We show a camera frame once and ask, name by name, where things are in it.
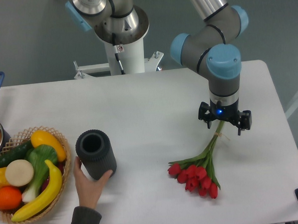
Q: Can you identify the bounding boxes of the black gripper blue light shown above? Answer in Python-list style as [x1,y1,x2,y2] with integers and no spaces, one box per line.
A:
[198,99,252,135]

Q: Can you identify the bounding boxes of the red tulip bouquet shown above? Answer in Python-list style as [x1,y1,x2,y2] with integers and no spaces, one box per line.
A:
[168,121,225,199]

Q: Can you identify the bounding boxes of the dark grey ribbed vase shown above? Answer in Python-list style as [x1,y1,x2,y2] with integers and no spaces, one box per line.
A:
[75,129,117,180]

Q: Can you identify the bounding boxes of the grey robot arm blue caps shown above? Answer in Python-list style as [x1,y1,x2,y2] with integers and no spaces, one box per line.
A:
[65,0,252,131]

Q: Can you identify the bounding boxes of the grey sleeved forearm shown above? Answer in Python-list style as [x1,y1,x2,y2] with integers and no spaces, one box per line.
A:
[71,206,102,224]

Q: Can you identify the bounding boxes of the person's hand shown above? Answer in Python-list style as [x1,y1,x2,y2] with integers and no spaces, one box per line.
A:
[73,157,113,209]

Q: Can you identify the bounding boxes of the yellow banana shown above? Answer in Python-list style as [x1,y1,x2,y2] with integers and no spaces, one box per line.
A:
[11,159,63,222]

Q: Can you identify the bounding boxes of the green bok choy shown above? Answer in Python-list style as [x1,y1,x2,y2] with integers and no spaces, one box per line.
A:
[22,144,58,204]

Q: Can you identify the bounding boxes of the green cucumber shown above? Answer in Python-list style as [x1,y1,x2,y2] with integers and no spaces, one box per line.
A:
[0,140,33,168]

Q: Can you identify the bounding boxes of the beige round mushroom cap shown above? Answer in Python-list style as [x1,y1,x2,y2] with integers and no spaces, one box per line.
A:
[5,159,34,187]

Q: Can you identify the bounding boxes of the orange fruit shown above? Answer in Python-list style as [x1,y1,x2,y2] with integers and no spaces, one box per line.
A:
[0,186,22,210]

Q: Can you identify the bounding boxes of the woven wicker basket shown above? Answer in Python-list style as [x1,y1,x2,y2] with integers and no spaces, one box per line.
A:
[0,126,71,224]

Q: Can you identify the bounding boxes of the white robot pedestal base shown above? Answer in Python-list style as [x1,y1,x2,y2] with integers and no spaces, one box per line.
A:
[73,38,164,79]

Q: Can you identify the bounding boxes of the black cable on pedestal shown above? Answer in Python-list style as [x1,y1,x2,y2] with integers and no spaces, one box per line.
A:
[110,32,126,76]

